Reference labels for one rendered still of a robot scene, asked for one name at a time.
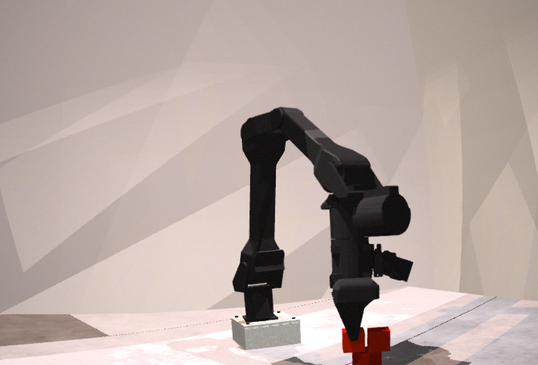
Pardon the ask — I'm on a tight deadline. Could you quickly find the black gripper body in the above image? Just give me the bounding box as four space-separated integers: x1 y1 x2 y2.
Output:
329 237 380 303

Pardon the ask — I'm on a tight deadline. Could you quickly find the red cube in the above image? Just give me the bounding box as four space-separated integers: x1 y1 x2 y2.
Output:
352 347 382 365
367 326 391 352
342 327 366 353

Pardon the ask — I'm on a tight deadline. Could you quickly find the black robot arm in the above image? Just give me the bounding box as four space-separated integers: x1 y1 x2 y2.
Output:
233 107 413 323

